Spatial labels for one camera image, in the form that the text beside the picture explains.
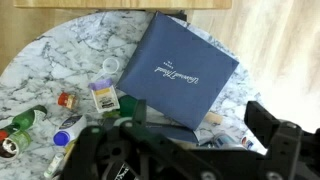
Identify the clear plastic measuring scoop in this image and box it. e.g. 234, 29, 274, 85
91, 57, 120, 82

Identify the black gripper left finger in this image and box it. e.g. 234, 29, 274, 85
132, 100, 147, 126

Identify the green round plastic lid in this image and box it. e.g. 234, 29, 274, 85
119, 95, 137, 117

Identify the green glass bottle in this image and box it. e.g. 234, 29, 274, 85
0, 105, 47, 140

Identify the white bottle blue cap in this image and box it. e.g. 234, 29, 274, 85
53, 115, 87, 146

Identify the blue open box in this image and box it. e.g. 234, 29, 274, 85
146, 122, 198, 144

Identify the small white tube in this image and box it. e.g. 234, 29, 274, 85
44, 153, 64, 178

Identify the wooden block on table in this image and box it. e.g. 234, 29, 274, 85
204, 112, 223, 124

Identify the green round tin can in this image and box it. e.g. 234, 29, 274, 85
0, 131, 32, 160

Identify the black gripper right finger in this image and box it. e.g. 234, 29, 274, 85
244, 101, 280, 147

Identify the blue box lid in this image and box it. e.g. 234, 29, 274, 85
117, 12, 239, 130

